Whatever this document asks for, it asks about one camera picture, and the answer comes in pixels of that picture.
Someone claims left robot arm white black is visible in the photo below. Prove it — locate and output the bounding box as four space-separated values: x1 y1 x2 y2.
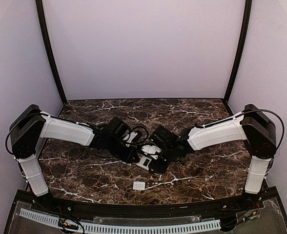
5 104 140 197

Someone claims black front rail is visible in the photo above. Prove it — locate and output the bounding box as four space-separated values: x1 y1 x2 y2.
40 196 247 219

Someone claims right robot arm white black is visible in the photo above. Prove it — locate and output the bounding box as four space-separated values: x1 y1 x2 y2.
149 104 282 194

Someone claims white battery cover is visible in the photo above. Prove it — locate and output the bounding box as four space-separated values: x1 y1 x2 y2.
133 181 145 191

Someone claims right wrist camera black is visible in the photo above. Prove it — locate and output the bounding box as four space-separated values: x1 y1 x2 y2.
140 144 162 156

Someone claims white slotted cable duct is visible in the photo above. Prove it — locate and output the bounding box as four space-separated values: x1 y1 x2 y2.
19 208 221 234

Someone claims white remote control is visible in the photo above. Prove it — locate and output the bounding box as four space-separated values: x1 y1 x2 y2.
135 155 153 171

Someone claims right black frame post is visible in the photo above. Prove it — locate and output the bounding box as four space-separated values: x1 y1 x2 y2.
223 0 252 103

